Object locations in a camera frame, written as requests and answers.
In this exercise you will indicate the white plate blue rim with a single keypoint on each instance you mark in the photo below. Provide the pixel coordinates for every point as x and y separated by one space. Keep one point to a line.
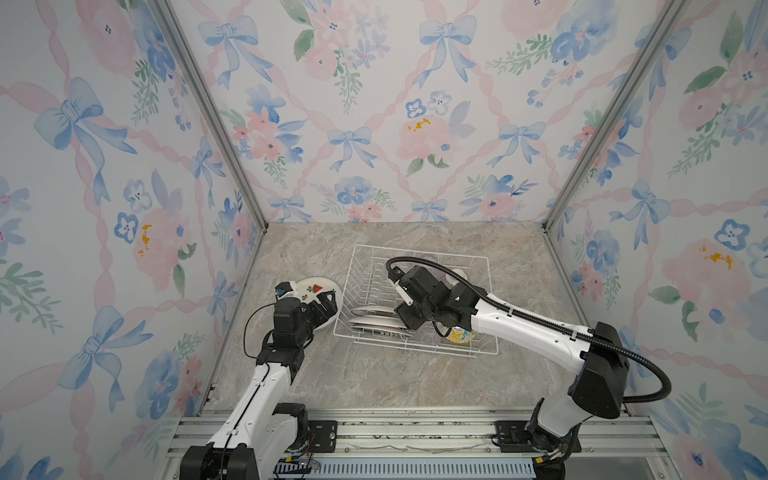
389 325

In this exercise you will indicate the yellow blue patterned bowl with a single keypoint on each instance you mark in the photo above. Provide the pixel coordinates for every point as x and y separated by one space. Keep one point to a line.
459 336

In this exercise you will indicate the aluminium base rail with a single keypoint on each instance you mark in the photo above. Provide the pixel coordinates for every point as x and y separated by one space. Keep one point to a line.
462 443

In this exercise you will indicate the white wire dish rack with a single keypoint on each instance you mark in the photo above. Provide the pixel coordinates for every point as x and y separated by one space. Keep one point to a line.
367 283

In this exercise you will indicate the corner aluminium profile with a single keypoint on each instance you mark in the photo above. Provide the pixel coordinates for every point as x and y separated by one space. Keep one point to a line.
658 35
179 46

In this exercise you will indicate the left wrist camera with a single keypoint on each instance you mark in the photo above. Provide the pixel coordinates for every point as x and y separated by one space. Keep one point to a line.
287 289

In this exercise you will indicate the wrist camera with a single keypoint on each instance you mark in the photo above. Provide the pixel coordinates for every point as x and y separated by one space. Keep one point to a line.
408 291
287 289

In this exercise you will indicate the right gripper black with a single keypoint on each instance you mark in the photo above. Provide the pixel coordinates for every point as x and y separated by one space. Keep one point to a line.
408 321

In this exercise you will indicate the white plate watermelon pattern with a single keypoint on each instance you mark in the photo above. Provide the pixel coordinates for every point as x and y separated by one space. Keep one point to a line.
322 296

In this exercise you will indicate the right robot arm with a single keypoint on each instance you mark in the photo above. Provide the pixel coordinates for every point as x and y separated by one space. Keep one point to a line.
597 373

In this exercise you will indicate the white plate dark rim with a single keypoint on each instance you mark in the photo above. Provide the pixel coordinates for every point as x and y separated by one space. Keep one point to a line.
374 311

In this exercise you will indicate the left corner aluminium profile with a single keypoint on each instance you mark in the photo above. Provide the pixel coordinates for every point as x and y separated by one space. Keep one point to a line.
179 46

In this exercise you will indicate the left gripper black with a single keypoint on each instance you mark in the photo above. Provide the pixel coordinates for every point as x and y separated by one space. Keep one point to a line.
320 316

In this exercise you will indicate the right corner aluminium profile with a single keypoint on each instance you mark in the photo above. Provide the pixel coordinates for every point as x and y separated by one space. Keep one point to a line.
658 35

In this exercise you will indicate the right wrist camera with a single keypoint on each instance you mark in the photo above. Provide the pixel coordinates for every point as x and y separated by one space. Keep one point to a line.
408 291

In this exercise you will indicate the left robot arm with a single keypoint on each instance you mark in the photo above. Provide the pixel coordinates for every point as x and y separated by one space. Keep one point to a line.
262 427

